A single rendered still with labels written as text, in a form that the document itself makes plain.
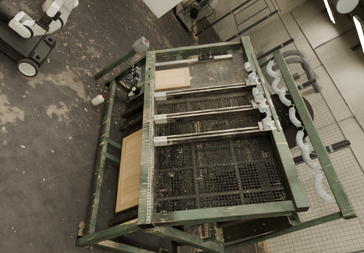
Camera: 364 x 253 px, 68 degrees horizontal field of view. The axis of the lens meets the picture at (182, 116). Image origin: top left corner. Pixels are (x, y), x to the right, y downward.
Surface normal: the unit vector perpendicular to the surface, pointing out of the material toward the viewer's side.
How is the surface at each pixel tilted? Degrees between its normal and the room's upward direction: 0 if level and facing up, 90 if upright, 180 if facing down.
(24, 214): 0
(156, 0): 90
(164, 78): 60
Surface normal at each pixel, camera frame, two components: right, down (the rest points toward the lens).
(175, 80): -0.11, -0.63
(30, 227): 0.80, -0.41
